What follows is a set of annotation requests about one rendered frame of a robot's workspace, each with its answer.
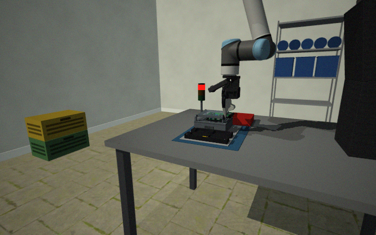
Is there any red bin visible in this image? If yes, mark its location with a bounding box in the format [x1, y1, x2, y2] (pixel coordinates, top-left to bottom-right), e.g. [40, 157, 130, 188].
[232, 113, 254, 126]

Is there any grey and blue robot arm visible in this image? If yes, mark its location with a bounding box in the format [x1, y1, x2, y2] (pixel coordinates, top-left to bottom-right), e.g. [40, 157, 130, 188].
[208, 0, 277, 93]

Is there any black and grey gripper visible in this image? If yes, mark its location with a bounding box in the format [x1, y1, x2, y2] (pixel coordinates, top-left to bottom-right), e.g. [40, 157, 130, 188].
[221, 75, 240, 118]

